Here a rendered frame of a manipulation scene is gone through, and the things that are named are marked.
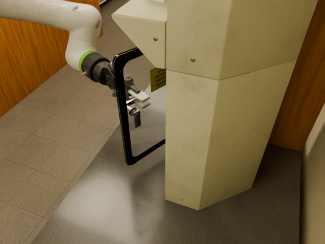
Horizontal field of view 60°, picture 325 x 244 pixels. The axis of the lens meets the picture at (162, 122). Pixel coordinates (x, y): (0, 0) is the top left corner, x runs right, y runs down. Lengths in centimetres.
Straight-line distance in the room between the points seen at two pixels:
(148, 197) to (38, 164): 161
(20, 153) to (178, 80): 211
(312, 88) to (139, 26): 62
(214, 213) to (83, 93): 235
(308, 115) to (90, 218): 77
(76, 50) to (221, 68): 64
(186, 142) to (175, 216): 28
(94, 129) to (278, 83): 206
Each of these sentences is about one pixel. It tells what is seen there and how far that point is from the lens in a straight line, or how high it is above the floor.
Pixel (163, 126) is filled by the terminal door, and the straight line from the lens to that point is 94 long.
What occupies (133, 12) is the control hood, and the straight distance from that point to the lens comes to 59.
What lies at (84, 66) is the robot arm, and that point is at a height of 122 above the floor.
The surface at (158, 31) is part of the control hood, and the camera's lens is 56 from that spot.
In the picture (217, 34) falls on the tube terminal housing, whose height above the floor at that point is 150.
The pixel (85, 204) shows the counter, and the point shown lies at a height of 94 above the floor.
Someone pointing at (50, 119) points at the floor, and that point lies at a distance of 280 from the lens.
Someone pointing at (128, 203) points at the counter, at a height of 94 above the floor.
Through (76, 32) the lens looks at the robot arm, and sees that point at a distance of 106.
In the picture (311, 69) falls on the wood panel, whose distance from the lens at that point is 96.
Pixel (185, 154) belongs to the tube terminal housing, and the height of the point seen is 118.
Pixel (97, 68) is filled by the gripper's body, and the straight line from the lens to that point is 97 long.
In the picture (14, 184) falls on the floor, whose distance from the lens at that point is 238.
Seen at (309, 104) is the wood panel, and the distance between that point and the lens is 103.
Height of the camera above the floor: 171
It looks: 42 degrees down
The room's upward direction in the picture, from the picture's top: straight up
